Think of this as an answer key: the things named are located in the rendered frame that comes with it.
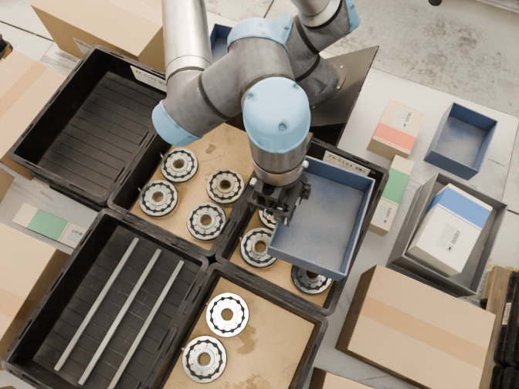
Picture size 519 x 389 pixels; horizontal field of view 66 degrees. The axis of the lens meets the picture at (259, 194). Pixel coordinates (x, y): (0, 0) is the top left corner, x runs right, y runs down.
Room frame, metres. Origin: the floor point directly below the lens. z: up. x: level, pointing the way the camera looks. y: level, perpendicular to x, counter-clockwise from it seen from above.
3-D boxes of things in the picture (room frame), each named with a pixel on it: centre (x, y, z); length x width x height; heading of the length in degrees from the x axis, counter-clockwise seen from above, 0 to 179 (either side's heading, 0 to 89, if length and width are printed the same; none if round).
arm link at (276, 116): (0.25, -0.02, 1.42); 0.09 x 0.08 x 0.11; 13
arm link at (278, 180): (0.24, -0.03, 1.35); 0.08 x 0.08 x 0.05
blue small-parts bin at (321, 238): (0.23, -0.12, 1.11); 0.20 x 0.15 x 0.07; 161
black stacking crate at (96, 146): (0.55, 0.43, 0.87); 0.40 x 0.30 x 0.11; 155
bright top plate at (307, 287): (0.17, -0.14, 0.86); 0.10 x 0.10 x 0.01
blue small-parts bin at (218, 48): (0.91, 0.12, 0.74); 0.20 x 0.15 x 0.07; 166
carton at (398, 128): (0.64, -0.43, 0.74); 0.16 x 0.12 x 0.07; 155
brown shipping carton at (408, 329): (0.04, -0.40, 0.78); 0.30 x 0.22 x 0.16; 67
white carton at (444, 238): (0.29, -0.49, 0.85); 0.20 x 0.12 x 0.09; 148
